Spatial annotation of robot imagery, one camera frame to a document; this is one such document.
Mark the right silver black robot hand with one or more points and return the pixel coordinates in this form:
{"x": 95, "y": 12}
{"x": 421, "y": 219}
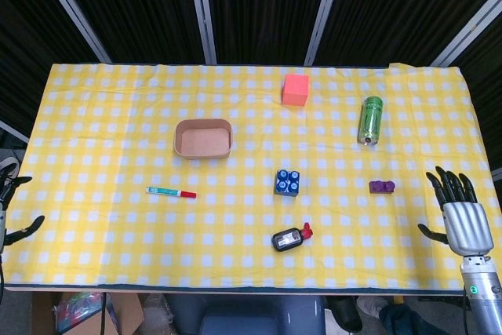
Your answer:
{"x": 466, "y": 225}

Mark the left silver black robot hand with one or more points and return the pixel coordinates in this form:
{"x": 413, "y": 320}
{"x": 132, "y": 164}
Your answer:
{"x": 6, "y": 194}

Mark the small purple building block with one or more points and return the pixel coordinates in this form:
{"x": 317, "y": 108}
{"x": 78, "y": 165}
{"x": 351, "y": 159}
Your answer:
{"x": 380, "y": 188}

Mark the blue building block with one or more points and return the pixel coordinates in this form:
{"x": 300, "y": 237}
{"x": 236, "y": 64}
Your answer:
{"x": 287, "y": 184}

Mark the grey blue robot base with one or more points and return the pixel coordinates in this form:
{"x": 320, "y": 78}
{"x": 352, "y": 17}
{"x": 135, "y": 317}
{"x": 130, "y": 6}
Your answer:
{"x": 251, "y": 315}

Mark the yellow white checked tablecloth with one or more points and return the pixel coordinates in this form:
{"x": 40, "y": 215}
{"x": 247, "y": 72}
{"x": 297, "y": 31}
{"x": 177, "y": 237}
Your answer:
{"x": 117, "y": 241}

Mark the colourful plastic bag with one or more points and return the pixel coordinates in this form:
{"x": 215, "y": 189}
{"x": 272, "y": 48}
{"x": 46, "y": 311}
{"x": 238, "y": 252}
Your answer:
{"x": 78, "y": 307}

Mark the green drink can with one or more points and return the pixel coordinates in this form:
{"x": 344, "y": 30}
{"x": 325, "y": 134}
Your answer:
{"x": 370, "y": 121}

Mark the white marker with red cap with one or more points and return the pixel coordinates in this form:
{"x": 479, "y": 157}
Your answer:
{"x": 168, "y": 192}

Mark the brown cardboard box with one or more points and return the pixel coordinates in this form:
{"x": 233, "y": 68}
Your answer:
{"x": 125, "y": 313}

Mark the black ink bottle red cap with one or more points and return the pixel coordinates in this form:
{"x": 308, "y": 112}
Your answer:
{"x": 286, "y": 240}

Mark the brown paper bowl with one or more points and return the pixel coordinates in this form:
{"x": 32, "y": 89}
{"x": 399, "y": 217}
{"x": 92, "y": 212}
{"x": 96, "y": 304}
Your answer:
{"x": 204, "y": 143}

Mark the orange pink cube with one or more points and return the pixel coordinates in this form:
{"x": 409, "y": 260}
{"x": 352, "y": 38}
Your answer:
{"x": 295, "y": 89}

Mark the white partition frame post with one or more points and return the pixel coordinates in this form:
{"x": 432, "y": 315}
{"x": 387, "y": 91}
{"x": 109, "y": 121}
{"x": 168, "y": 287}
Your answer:
{"x": 497, "y": 175}
{"x": 70, "y": 9}
{"x": 468, "y": 33}
{"x": 201, "y": 9}
{"x": 325, "y": 9}
{"x": 12, "y": 131}

